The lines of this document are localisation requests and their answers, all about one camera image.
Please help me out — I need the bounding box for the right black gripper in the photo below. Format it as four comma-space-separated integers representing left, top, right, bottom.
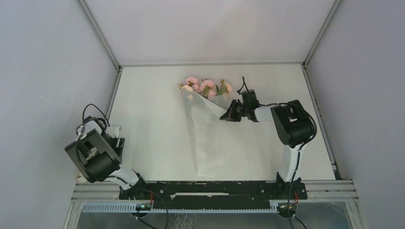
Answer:
220, 99, 249, 122

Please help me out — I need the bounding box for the white wrapping paper sheet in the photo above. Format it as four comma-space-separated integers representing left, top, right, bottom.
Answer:
181, 89, 232, 177

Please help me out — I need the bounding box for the pink flower one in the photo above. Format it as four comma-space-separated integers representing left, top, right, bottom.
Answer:
200, 79, 217, 100

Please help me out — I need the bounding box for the pink flower two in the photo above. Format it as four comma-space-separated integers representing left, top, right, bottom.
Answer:
186, 77, 201, 93

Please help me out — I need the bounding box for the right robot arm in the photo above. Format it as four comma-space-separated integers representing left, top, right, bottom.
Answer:
220, 90, 317, 198

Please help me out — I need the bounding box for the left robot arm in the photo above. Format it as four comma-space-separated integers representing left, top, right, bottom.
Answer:
64, 104, 149, 199

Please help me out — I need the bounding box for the left circuit board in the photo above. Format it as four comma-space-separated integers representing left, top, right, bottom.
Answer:
135, 204, 152, 211

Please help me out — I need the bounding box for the circuit board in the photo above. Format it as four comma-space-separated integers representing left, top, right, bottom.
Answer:
277, 203, 298, 212
135, 204, 152, 211

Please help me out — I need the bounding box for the right circuit board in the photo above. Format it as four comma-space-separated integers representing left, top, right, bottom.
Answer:
277, 203, 298, 212

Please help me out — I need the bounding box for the white slotted cable duct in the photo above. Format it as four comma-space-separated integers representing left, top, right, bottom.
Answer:
81, 203, 279, 213

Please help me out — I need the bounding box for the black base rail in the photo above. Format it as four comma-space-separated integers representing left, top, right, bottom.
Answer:
119, 181, 308, 210

